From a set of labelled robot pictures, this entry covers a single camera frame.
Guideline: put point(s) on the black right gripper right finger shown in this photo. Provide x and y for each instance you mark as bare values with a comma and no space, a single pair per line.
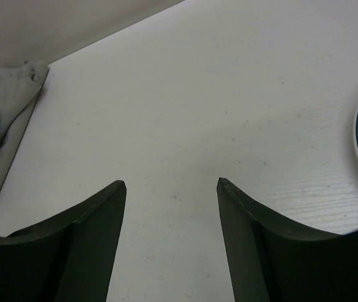
274,258

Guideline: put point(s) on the grey cloth placemat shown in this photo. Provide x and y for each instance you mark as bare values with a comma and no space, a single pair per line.
18,87

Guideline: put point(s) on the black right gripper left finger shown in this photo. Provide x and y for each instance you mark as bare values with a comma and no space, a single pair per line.
67,257

